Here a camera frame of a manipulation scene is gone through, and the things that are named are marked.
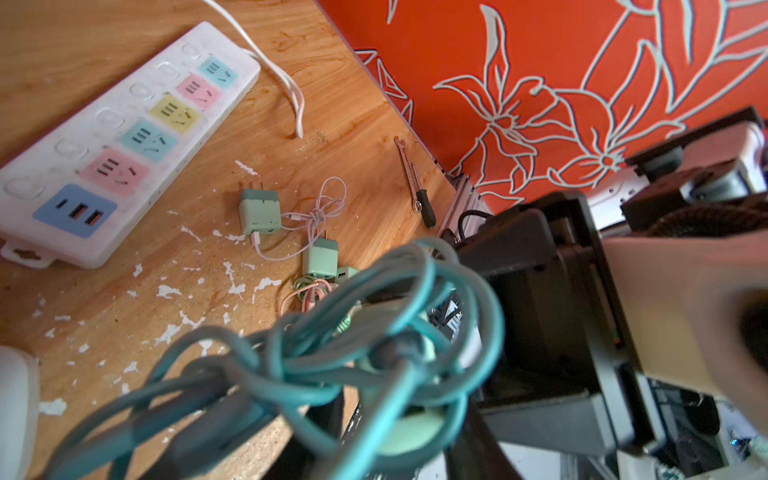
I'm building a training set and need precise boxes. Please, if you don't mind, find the green charger plug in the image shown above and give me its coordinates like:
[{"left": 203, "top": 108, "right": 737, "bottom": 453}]
[
  {"left": 238, "top": 182, "right": 282, "bottom": 236},
  {"left": 335, "top": 266, "right": 358, "bottom": 284},
  {"left": 301, "top": 230, "right": 339, "bottom": 280}
]

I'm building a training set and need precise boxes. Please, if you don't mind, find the teal cable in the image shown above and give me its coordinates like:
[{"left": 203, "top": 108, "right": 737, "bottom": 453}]
[{"left": 41, "top": 236, "right": 506, "bottom": 480}]

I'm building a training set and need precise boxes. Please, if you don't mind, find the white thin cable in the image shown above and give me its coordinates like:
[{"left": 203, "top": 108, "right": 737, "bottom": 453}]
[{"left": 250, "top": 176, "right": 349, "bottom": 263}]

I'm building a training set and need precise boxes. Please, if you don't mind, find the green charger plug upper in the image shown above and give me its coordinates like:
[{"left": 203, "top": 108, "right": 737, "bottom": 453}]
[{"left": 238, "top": 182, "right": 282, "bottom": 236}]

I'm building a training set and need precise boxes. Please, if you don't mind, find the white power strip cable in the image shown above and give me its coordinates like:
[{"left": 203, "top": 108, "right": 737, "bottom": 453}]
[{"left": 200, "top": 0, "right": 307, "bottom": 140}]

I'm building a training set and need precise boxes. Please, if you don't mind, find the pink coiled cable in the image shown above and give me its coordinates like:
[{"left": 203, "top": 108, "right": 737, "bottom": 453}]
[{"left": 278, "top": 278, "right": 337, "bottom": 316}]

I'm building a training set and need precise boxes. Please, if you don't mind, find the white multicolour power strip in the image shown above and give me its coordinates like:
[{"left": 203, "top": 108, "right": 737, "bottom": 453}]
[{"left": 1, "top": 22, "right": 261, "bottom": 269}]

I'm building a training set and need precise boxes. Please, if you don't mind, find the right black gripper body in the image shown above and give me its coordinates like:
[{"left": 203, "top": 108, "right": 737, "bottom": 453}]
[{"left": 456, "top": 192, "right": 666, "bottom": 456}]

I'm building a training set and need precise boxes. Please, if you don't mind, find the green charger plug lower right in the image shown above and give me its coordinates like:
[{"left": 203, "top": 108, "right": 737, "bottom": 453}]
[{"left": 335, "top": 266, "right": 358, "bottom": 284}]

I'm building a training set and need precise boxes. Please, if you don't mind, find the green charger plug middle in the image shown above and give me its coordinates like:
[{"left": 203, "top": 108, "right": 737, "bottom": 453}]
[{"left": 301, "top": 230, "right": 339, "bottom": 280}]

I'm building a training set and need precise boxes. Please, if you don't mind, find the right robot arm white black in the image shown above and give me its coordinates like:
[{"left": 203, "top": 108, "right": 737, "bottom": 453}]
[{"left": 450, "top": 108, "right": 767, "bottom": 457}]

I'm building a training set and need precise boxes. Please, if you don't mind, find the white square socket cube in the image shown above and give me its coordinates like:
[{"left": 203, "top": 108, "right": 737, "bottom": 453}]
[{"left": 0, "top": 346, "right": 40, "bottom": 479}]

